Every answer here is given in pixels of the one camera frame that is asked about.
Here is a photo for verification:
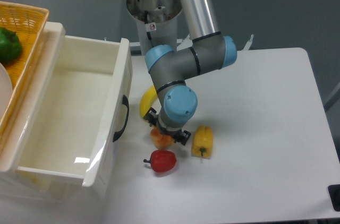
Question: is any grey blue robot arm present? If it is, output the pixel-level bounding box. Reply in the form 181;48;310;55
126;0;237;144

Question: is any round orange bread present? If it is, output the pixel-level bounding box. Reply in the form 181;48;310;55
150;127;175;150

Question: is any black drawer handle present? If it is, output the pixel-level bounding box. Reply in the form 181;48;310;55
113;95;130;142

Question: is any yellow woven basket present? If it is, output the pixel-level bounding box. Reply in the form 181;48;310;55
1;1;49;134

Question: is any yellow banana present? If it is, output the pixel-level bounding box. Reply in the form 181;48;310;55
139;86;158;121

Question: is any white bracket behind table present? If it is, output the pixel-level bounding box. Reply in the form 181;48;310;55
242;34;254;51

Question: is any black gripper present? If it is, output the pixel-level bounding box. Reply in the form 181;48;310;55
143;107;191;145

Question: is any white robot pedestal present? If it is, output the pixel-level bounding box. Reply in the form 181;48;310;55
126;0;182;55

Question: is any white plastic drawer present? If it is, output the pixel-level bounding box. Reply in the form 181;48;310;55
1;22;132;201

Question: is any red bell pepper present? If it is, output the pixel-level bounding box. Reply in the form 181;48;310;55
143;150;177;173

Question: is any white plate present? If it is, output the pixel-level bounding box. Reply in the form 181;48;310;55
0;64;13;117

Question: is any black corner object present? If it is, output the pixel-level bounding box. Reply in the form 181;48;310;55
328;184;340;212

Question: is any green bell pepper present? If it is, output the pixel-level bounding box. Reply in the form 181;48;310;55
1;28;22;64

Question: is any yellow bell pepper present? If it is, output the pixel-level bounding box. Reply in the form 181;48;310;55
191;125;214;158

